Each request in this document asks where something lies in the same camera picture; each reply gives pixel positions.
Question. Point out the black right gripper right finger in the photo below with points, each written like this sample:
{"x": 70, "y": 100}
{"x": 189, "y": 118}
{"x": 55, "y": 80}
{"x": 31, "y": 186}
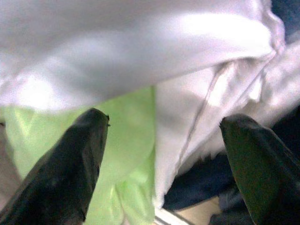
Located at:
{"x": 264, "y": 175}

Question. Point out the dark blue cloth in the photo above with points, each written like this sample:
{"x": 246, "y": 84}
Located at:
{"x": 199, "y": 182}

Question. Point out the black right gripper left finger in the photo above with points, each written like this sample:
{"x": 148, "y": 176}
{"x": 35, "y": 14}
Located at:
{"x": 58, "y": 182}

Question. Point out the light green cloth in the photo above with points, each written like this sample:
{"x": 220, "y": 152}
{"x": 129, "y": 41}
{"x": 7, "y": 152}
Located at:
{"x": 131, "y": 140}

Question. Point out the white cloth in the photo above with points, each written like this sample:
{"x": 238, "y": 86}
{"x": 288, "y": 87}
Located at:
{"x": 117, "y": 47}

